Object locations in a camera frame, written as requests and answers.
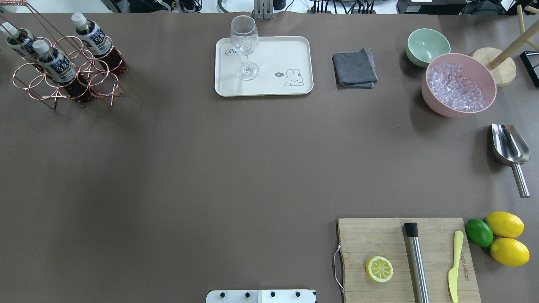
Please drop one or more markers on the black glass rack tray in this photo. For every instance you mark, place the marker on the black glass rack tray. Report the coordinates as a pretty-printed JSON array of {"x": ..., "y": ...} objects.
[{"x": 531, "y": 68}]

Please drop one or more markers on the copper wire bottle basket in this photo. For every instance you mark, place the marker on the copper wire bottle basket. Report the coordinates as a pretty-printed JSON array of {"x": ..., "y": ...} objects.
[{"x": 79, "y": 67}]

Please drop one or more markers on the wine glass on tray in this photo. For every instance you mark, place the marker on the wine glass on tray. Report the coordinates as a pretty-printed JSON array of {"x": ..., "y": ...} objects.
[{"x": 244, "y": 39}]

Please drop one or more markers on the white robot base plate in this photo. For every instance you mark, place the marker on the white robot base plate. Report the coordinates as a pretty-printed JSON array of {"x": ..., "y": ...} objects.
[{"x": 262, "y": 296}]

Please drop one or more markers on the green lime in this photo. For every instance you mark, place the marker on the green lime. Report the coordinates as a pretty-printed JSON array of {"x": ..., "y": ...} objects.
[{"x": 479, "y": 232}]

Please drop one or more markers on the white rabbit tray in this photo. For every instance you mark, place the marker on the white rabbit tray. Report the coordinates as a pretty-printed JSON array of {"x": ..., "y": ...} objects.
[{"x": 284, "y": 63}]

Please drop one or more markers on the yellow plastic knife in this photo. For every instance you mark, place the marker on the yellow plastic knife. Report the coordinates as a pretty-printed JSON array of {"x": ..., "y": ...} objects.
[{"x": 452, "y": 277}]

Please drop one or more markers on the wooden cup tree stand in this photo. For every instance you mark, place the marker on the wooden cup tree stand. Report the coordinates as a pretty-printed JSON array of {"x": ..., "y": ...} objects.
[{"x": 499, "y": 62}]

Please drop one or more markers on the bamboo cutting board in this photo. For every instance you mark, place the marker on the bamboo cutting board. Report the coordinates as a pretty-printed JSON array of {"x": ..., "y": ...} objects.
[{"x": 363, "y": 238}]

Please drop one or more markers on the steel ice scoop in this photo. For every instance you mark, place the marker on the steel ice scoop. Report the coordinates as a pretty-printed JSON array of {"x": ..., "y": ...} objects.
[{"x": 511, "y": 150}]

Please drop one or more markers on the yellow lemon front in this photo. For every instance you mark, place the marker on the yellow lemon front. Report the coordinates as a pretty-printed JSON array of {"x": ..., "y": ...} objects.
[{"x": 509, "y": 252}]

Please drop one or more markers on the yellow lemon near scoop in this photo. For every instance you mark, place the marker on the yellow lemon near scoop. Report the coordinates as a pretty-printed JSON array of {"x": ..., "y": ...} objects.
[{"x": 505, "y": 224}]

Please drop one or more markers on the steel muddler black tip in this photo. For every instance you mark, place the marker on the steel muddler black tip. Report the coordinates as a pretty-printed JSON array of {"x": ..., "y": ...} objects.
[{"x": 411, "y": 229}]

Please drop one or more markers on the tea bottle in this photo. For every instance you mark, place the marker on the tea bottle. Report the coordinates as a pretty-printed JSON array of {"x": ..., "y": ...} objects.
[
  {"x": 63, "y": 71},
  {"x": 98, "y": 43},
  {"x": 21, "y": 41}
]

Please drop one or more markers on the green bowl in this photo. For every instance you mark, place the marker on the green bowl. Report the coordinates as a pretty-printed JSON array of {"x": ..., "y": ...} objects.
[{"x": 424, "y": 45}]

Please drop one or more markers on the pink bowl with ice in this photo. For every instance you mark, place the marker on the pink bowl with ice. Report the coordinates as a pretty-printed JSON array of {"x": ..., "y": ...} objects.
[{"x": 456, "y": 85}]

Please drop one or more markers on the half lemon slice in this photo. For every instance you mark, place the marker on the half lemon slice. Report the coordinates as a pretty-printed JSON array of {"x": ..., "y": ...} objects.
[{"x": 379, "y": 269}]

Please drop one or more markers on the grey folded cloth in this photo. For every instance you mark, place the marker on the grey folded cloth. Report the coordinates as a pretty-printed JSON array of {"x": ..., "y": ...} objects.
[{"x": 355, "y": 69}]

